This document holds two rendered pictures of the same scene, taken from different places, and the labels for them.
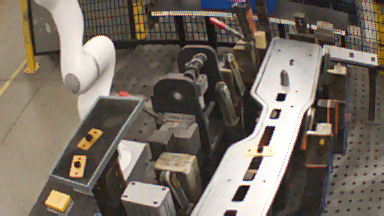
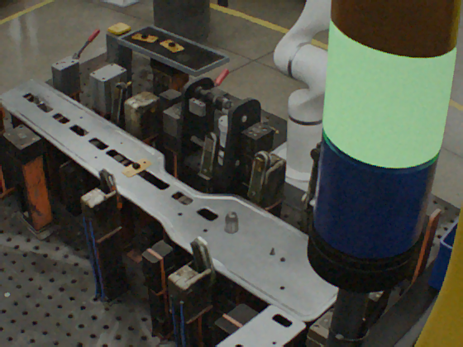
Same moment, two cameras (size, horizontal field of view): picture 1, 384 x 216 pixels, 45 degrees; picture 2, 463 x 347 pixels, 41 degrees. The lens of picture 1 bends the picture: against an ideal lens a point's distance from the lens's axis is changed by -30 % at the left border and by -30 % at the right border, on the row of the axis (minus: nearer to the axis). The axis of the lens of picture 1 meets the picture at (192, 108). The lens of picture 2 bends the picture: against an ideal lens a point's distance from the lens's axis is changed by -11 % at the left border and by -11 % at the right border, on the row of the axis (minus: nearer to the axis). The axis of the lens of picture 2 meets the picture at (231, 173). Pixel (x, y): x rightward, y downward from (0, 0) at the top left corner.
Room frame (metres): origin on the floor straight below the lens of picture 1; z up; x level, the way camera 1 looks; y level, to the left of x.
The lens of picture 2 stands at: (1.94, -1.46, 2.06)
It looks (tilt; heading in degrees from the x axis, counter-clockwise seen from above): 36 degrees down; 108
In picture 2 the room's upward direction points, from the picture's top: 1 degrees clockwise
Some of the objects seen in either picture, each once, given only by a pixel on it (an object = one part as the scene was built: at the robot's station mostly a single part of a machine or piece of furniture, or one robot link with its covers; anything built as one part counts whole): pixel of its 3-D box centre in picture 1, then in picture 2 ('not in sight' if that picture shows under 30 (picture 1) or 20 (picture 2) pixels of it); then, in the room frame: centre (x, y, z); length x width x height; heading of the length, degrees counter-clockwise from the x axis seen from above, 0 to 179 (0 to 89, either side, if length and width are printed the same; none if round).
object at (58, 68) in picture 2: not in sight; (69, 106); (0.77, 0.24, 0.88); 0.11 x 0.10 x 0.36; 66
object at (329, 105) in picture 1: (325, 139); (162, 295); (1.42, -0.42, 0.84); 0.11 x 0.08 x 0.29; 66
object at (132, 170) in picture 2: (260, 149); (136, 166); (1.24, -0.15, 1.01); 0.08 x 0.04 x 0.01; 67
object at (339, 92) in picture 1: (338, 111); (191, 324); (1.53, -0.51, 0.87); 0.12 x 0.09 x 0.35; 66
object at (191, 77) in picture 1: (199, 140); (217, 168); (1.42, -0.01, 0.94); 0.18 x 0.13 x 0.49; 156
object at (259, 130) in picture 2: not in sight; (255, 196); (1.54, -0.05, 0.91); 0.07 x 0.05 x 0.42; 66
